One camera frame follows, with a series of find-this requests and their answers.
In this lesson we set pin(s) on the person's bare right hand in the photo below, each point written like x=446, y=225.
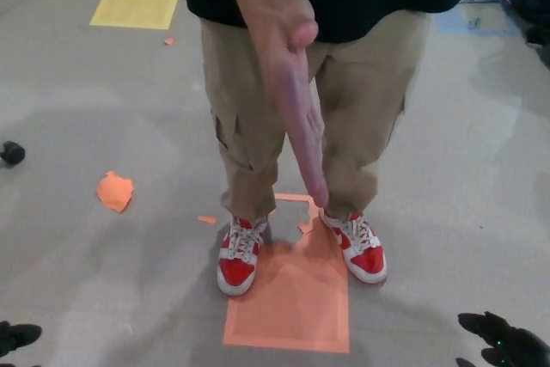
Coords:
x=288, y=75

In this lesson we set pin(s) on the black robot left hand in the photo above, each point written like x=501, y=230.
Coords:
x=15, y=334

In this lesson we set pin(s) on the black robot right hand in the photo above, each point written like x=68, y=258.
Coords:
x=520, y=347

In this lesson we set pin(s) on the khaki cargo trousers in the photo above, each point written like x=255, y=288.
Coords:
x=365, y=105

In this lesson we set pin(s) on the tiny orange paper scrap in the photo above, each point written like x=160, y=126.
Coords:
x=168, y=41

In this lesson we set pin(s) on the narrow orange paper strip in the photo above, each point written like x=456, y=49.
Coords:
x=206, y=219

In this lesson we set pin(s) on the crumpled orange paper scrap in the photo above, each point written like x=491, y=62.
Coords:
x=114, y=191

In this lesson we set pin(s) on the black caster wheel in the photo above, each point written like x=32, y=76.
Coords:
x=12, y=153

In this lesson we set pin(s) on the red white left sneaker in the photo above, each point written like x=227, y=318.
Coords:
x=363, y=255

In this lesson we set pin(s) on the red white sneaker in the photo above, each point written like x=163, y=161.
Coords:
x=363, y=255
x=236, y=264

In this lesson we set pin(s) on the red white right sneaker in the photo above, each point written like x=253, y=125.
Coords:
x=236, y=264

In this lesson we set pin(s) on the large orange floor marker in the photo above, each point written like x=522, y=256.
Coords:
x=292, y=307

